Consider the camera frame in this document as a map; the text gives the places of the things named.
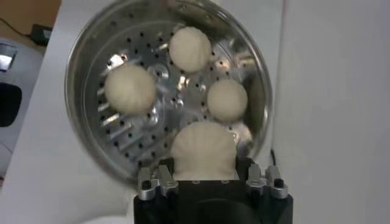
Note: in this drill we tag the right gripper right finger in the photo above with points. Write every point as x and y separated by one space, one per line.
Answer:
278 187

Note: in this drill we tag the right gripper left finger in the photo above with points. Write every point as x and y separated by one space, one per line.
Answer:
146 188

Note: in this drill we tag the white steamed baozi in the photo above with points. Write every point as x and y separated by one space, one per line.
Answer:
227 100
131 88
201 149
190 48

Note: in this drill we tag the perforated steel steamer basket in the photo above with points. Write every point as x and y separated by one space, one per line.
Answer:
91 128

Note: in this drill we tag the white round plate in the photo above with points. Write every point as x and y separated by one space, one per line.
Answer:
100 217

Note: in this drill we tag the black power adapter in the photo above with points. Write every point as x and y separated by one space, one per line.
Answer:
41 35

